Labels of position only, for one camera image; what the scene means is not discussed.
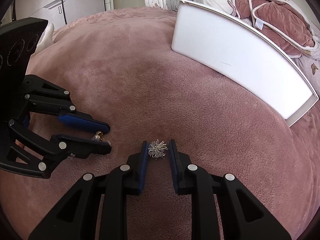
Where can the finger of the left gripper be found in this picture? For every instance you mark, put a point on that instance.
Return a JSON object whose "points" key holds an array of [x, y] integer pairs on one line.
{"points": [[84, 122], [80, 147]]}

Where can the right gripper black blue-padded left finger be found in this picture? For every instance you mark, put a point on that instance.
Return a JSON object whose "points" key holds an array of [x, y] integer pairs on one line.
{"points": [[95, 207]]}

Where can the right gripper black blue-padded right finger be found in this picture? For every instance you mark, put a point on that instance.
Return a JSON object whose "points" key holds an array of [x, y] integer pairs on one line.
{"points": [[221, 207]]}

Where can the silver spiky brooch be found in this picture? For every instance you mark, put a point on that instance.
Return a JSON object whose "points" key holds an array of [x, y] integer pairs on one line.
{"points": [[157, 149]]}

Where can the pink plush bed blanket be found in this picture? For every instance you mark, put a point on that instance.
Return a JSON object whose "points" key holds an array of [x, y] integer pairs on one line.
{"points": [[119, 67]]}

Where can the white socked foot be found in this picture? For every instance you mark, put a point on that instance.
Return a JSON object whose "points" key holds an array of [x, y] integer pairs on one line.
{"points": [[47, 39]]}

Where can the grey sliding wardrobe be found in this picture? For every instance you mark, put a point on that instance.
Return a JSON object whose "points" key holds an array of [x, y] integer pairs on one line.
{"points": [[60, 12]]}

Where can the lilac butterfly pillow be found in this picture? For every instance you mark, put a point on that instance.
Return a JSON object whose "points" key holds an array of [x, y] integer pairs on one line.
{"points": [[311, 70]]}

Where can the white plastic storage bin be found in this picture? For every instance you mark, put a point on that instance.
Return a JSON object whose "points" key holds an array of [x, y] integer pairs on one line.
{"points": [[244, 55]]}

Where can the mauve velvet folded quilt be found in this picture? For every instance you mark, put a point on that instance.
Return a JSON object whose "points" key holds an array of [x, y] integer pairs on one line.
{"points": [[284, 23]]}

